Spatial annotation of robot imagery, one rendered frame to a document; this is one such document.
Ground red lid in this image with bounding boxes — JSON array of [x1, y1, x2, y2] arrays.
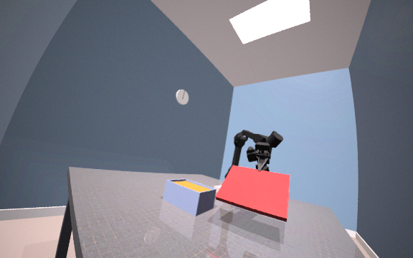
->
[[216, 166, 290, 222]]

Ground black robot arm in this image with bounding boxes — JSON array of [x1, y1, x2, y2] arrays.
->
[[224, 130, 283, 178]]

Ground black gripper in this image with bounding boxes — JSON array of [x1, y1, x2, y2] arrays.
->
[[255, 142, 271, 171]]

